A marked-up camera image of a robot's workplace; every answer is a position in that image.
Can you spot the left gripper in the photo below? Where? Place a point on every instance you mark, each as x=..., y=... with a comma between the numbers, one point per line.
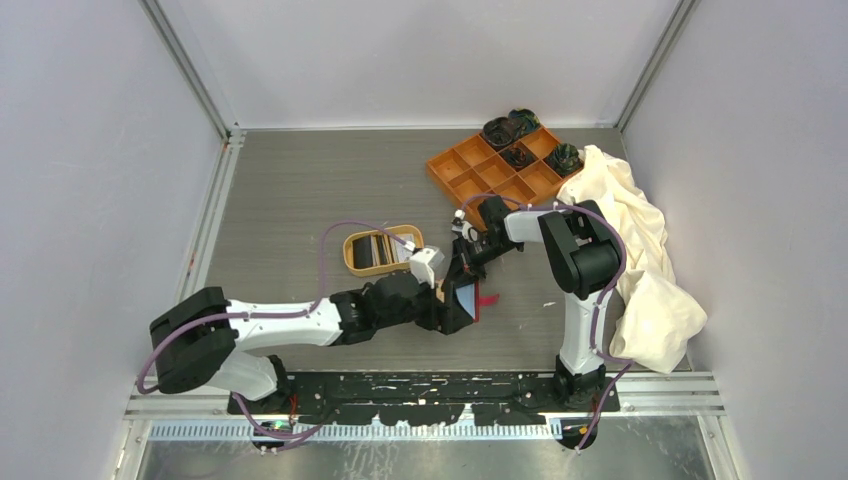
x=452, y=317

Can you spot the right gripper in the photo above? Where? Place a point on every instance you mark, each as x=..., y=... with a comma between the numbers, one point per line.
x=462, y=266

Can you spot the red card holder wallet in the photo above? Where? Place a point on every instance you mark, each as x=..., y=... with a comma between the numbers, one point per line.
x=472, y=298

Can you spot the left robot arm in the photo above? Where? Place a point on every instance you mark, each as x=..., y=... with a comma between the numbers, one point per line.
x=208, y=339

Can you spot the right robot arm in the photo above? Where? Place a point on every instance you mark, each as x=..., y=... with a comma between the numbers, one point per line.
x=586, y=258

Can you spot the oval wooden card tray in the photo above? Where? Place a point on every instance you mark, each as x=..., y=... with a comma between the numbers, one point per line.
x=384, y=263

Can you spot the black card in tray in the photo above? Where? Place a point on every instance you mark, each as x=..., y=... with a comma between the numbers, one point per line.
x=363, y=253

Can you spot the orange compartment tray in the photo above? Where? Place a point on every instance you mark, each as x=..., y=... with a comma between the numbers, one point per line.
x=471, y=168

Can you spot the dark rolled sock in tray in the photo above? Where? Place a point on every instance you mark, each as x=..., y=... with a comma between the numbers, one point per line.
x=518, y=157

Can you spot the dark camouflage rolled sock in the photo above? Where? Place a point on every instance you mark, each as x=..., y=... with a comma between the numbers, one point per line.
x=564, y=160

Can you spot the dark green rolled sock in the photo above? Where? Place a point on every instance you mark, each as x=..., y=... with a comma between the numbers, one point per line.
x=525, y=121

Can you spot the cream cloth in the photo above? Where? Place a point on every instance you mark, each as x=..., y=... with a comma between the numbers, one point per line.
x=659, y=316

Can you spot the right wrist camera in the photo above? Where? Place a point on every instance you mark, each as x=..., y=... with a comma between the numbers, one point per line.
x=462, y=227

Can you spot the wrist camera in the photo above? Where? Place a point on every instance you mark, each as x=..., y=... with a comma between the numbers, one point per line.
x=462, y=227
x=423, y=264

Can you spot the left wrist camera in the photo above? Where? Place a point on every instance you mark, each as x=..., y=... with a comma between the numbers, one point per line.
x=423, y=264

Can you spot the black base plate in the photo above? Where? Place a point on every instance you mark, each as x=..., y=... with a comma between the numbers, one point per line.
x=427, y=398

